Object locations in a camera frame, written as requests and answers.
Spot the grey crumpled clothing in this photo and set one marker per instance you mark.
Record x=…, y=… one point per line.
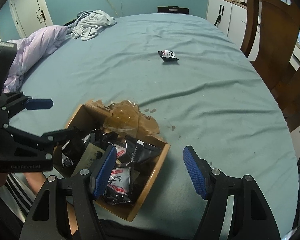
x=88, y=24

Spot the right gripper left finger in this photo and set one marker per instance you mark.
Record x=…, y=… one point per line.
x=48, y=216

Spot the white cabinet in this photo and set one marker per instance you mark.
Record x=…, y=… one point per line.
x=229, y=17

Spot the black white snack packet top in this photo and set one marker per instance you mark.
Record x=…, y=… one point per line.
x=167, y=56

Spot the black box behind bed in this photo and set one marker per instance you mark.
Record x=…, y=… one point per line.
x=172, y=9

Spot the striped trouser leg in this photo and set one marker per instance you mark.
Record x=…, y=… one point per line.
x=19, y=194

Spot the white door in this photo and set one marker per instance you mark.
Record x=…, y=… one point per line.
x=29, y=16

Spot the brown wooden chair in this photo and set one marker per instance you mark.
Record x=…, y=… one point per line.
x=278, y=25

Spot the lilac duvet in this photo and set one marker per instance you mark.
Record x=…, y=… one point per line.
x=30, y=50

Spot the beige snack packet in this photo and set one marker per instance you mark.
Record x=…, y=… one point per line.
x=90, y=154

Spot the cardboard box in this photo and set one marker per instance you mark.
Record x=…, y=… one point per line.
x=89, y=118

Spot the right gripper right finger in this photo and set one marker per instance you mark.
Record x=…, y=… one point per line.
x=252, y=217

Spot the black white deer snack packet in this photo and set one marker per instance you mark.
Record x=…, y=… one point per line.
x=119, y=186

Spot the clear plastic wrap on box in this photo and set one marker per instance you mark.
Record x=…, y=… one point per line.
x=123, y=118

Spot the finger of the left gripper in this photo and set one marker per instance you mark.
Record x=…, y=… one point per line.
x=50, y=140
x=29, y=103

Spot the teal bed sheet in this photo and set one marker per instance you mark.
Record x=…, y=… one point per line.
x=211, y=99

